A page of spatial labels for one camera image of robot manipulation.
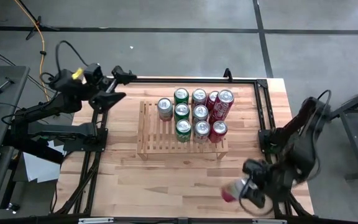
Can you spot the small metal caster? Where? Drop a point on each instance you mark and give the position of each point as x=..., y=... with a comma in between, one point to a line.
x=12, y=207

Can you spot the wooden slatted shelf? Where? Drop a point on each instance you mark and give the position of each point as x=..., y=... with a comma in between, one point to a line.
x=154, y=148

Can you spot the yellow tape label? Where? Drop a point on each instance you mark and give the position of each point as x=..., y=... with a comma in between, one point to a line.
x=78, y=73

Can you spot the black stand legs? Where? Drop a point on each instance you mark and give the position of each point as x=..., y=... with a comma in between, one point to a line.
x=33, y=31

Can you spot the grey metal cart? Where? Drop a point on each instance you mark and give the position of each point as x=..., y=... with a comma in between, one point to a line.
x=354, y=140

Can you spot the silver diet soda can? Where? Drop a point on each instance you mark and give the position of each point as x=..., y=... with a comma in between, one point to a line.
x=199, y=95
x=200, y=112
x=202, y=127
x=233, y=190

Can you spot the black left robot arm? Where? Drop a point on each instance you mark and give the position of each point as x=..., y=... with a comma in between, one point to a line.
x=57, y=105

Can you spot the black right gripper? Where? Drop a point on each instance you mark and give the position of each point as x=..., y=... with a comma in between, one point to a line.
x=272, y=182

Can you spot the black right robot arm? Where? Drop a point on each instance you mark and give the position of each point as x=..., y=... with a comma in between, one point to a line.
x=300, y=146

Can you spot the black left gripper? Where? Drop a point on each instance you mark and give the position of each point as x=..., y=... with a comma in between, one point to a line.
x=106, y=85

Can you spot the grey side desk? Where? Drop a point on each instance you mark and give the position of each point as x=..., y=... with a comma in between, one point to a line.
x=5, y=93

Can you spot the black diagonal support bar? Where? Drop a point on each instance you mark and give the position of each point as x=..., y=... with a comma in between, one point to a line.
x=33, y=149

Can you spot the silver metal bracket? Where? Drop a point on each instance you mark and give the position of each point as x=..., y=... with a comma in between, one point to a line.
x=269, y=221
x=95, y=220

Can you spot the white paper sheets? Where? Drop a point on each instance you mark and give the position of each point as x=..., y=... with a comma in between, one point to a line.
x=39, y=169

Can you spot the red soda can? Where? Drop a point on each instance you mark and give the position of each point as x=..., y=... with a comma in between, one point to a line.
x=212, y=97
x=224, y=101
x=219, y=128

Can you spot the black metal table frame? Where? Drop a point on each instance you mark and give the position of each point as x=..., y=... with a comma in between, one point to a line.
x=197, y=80

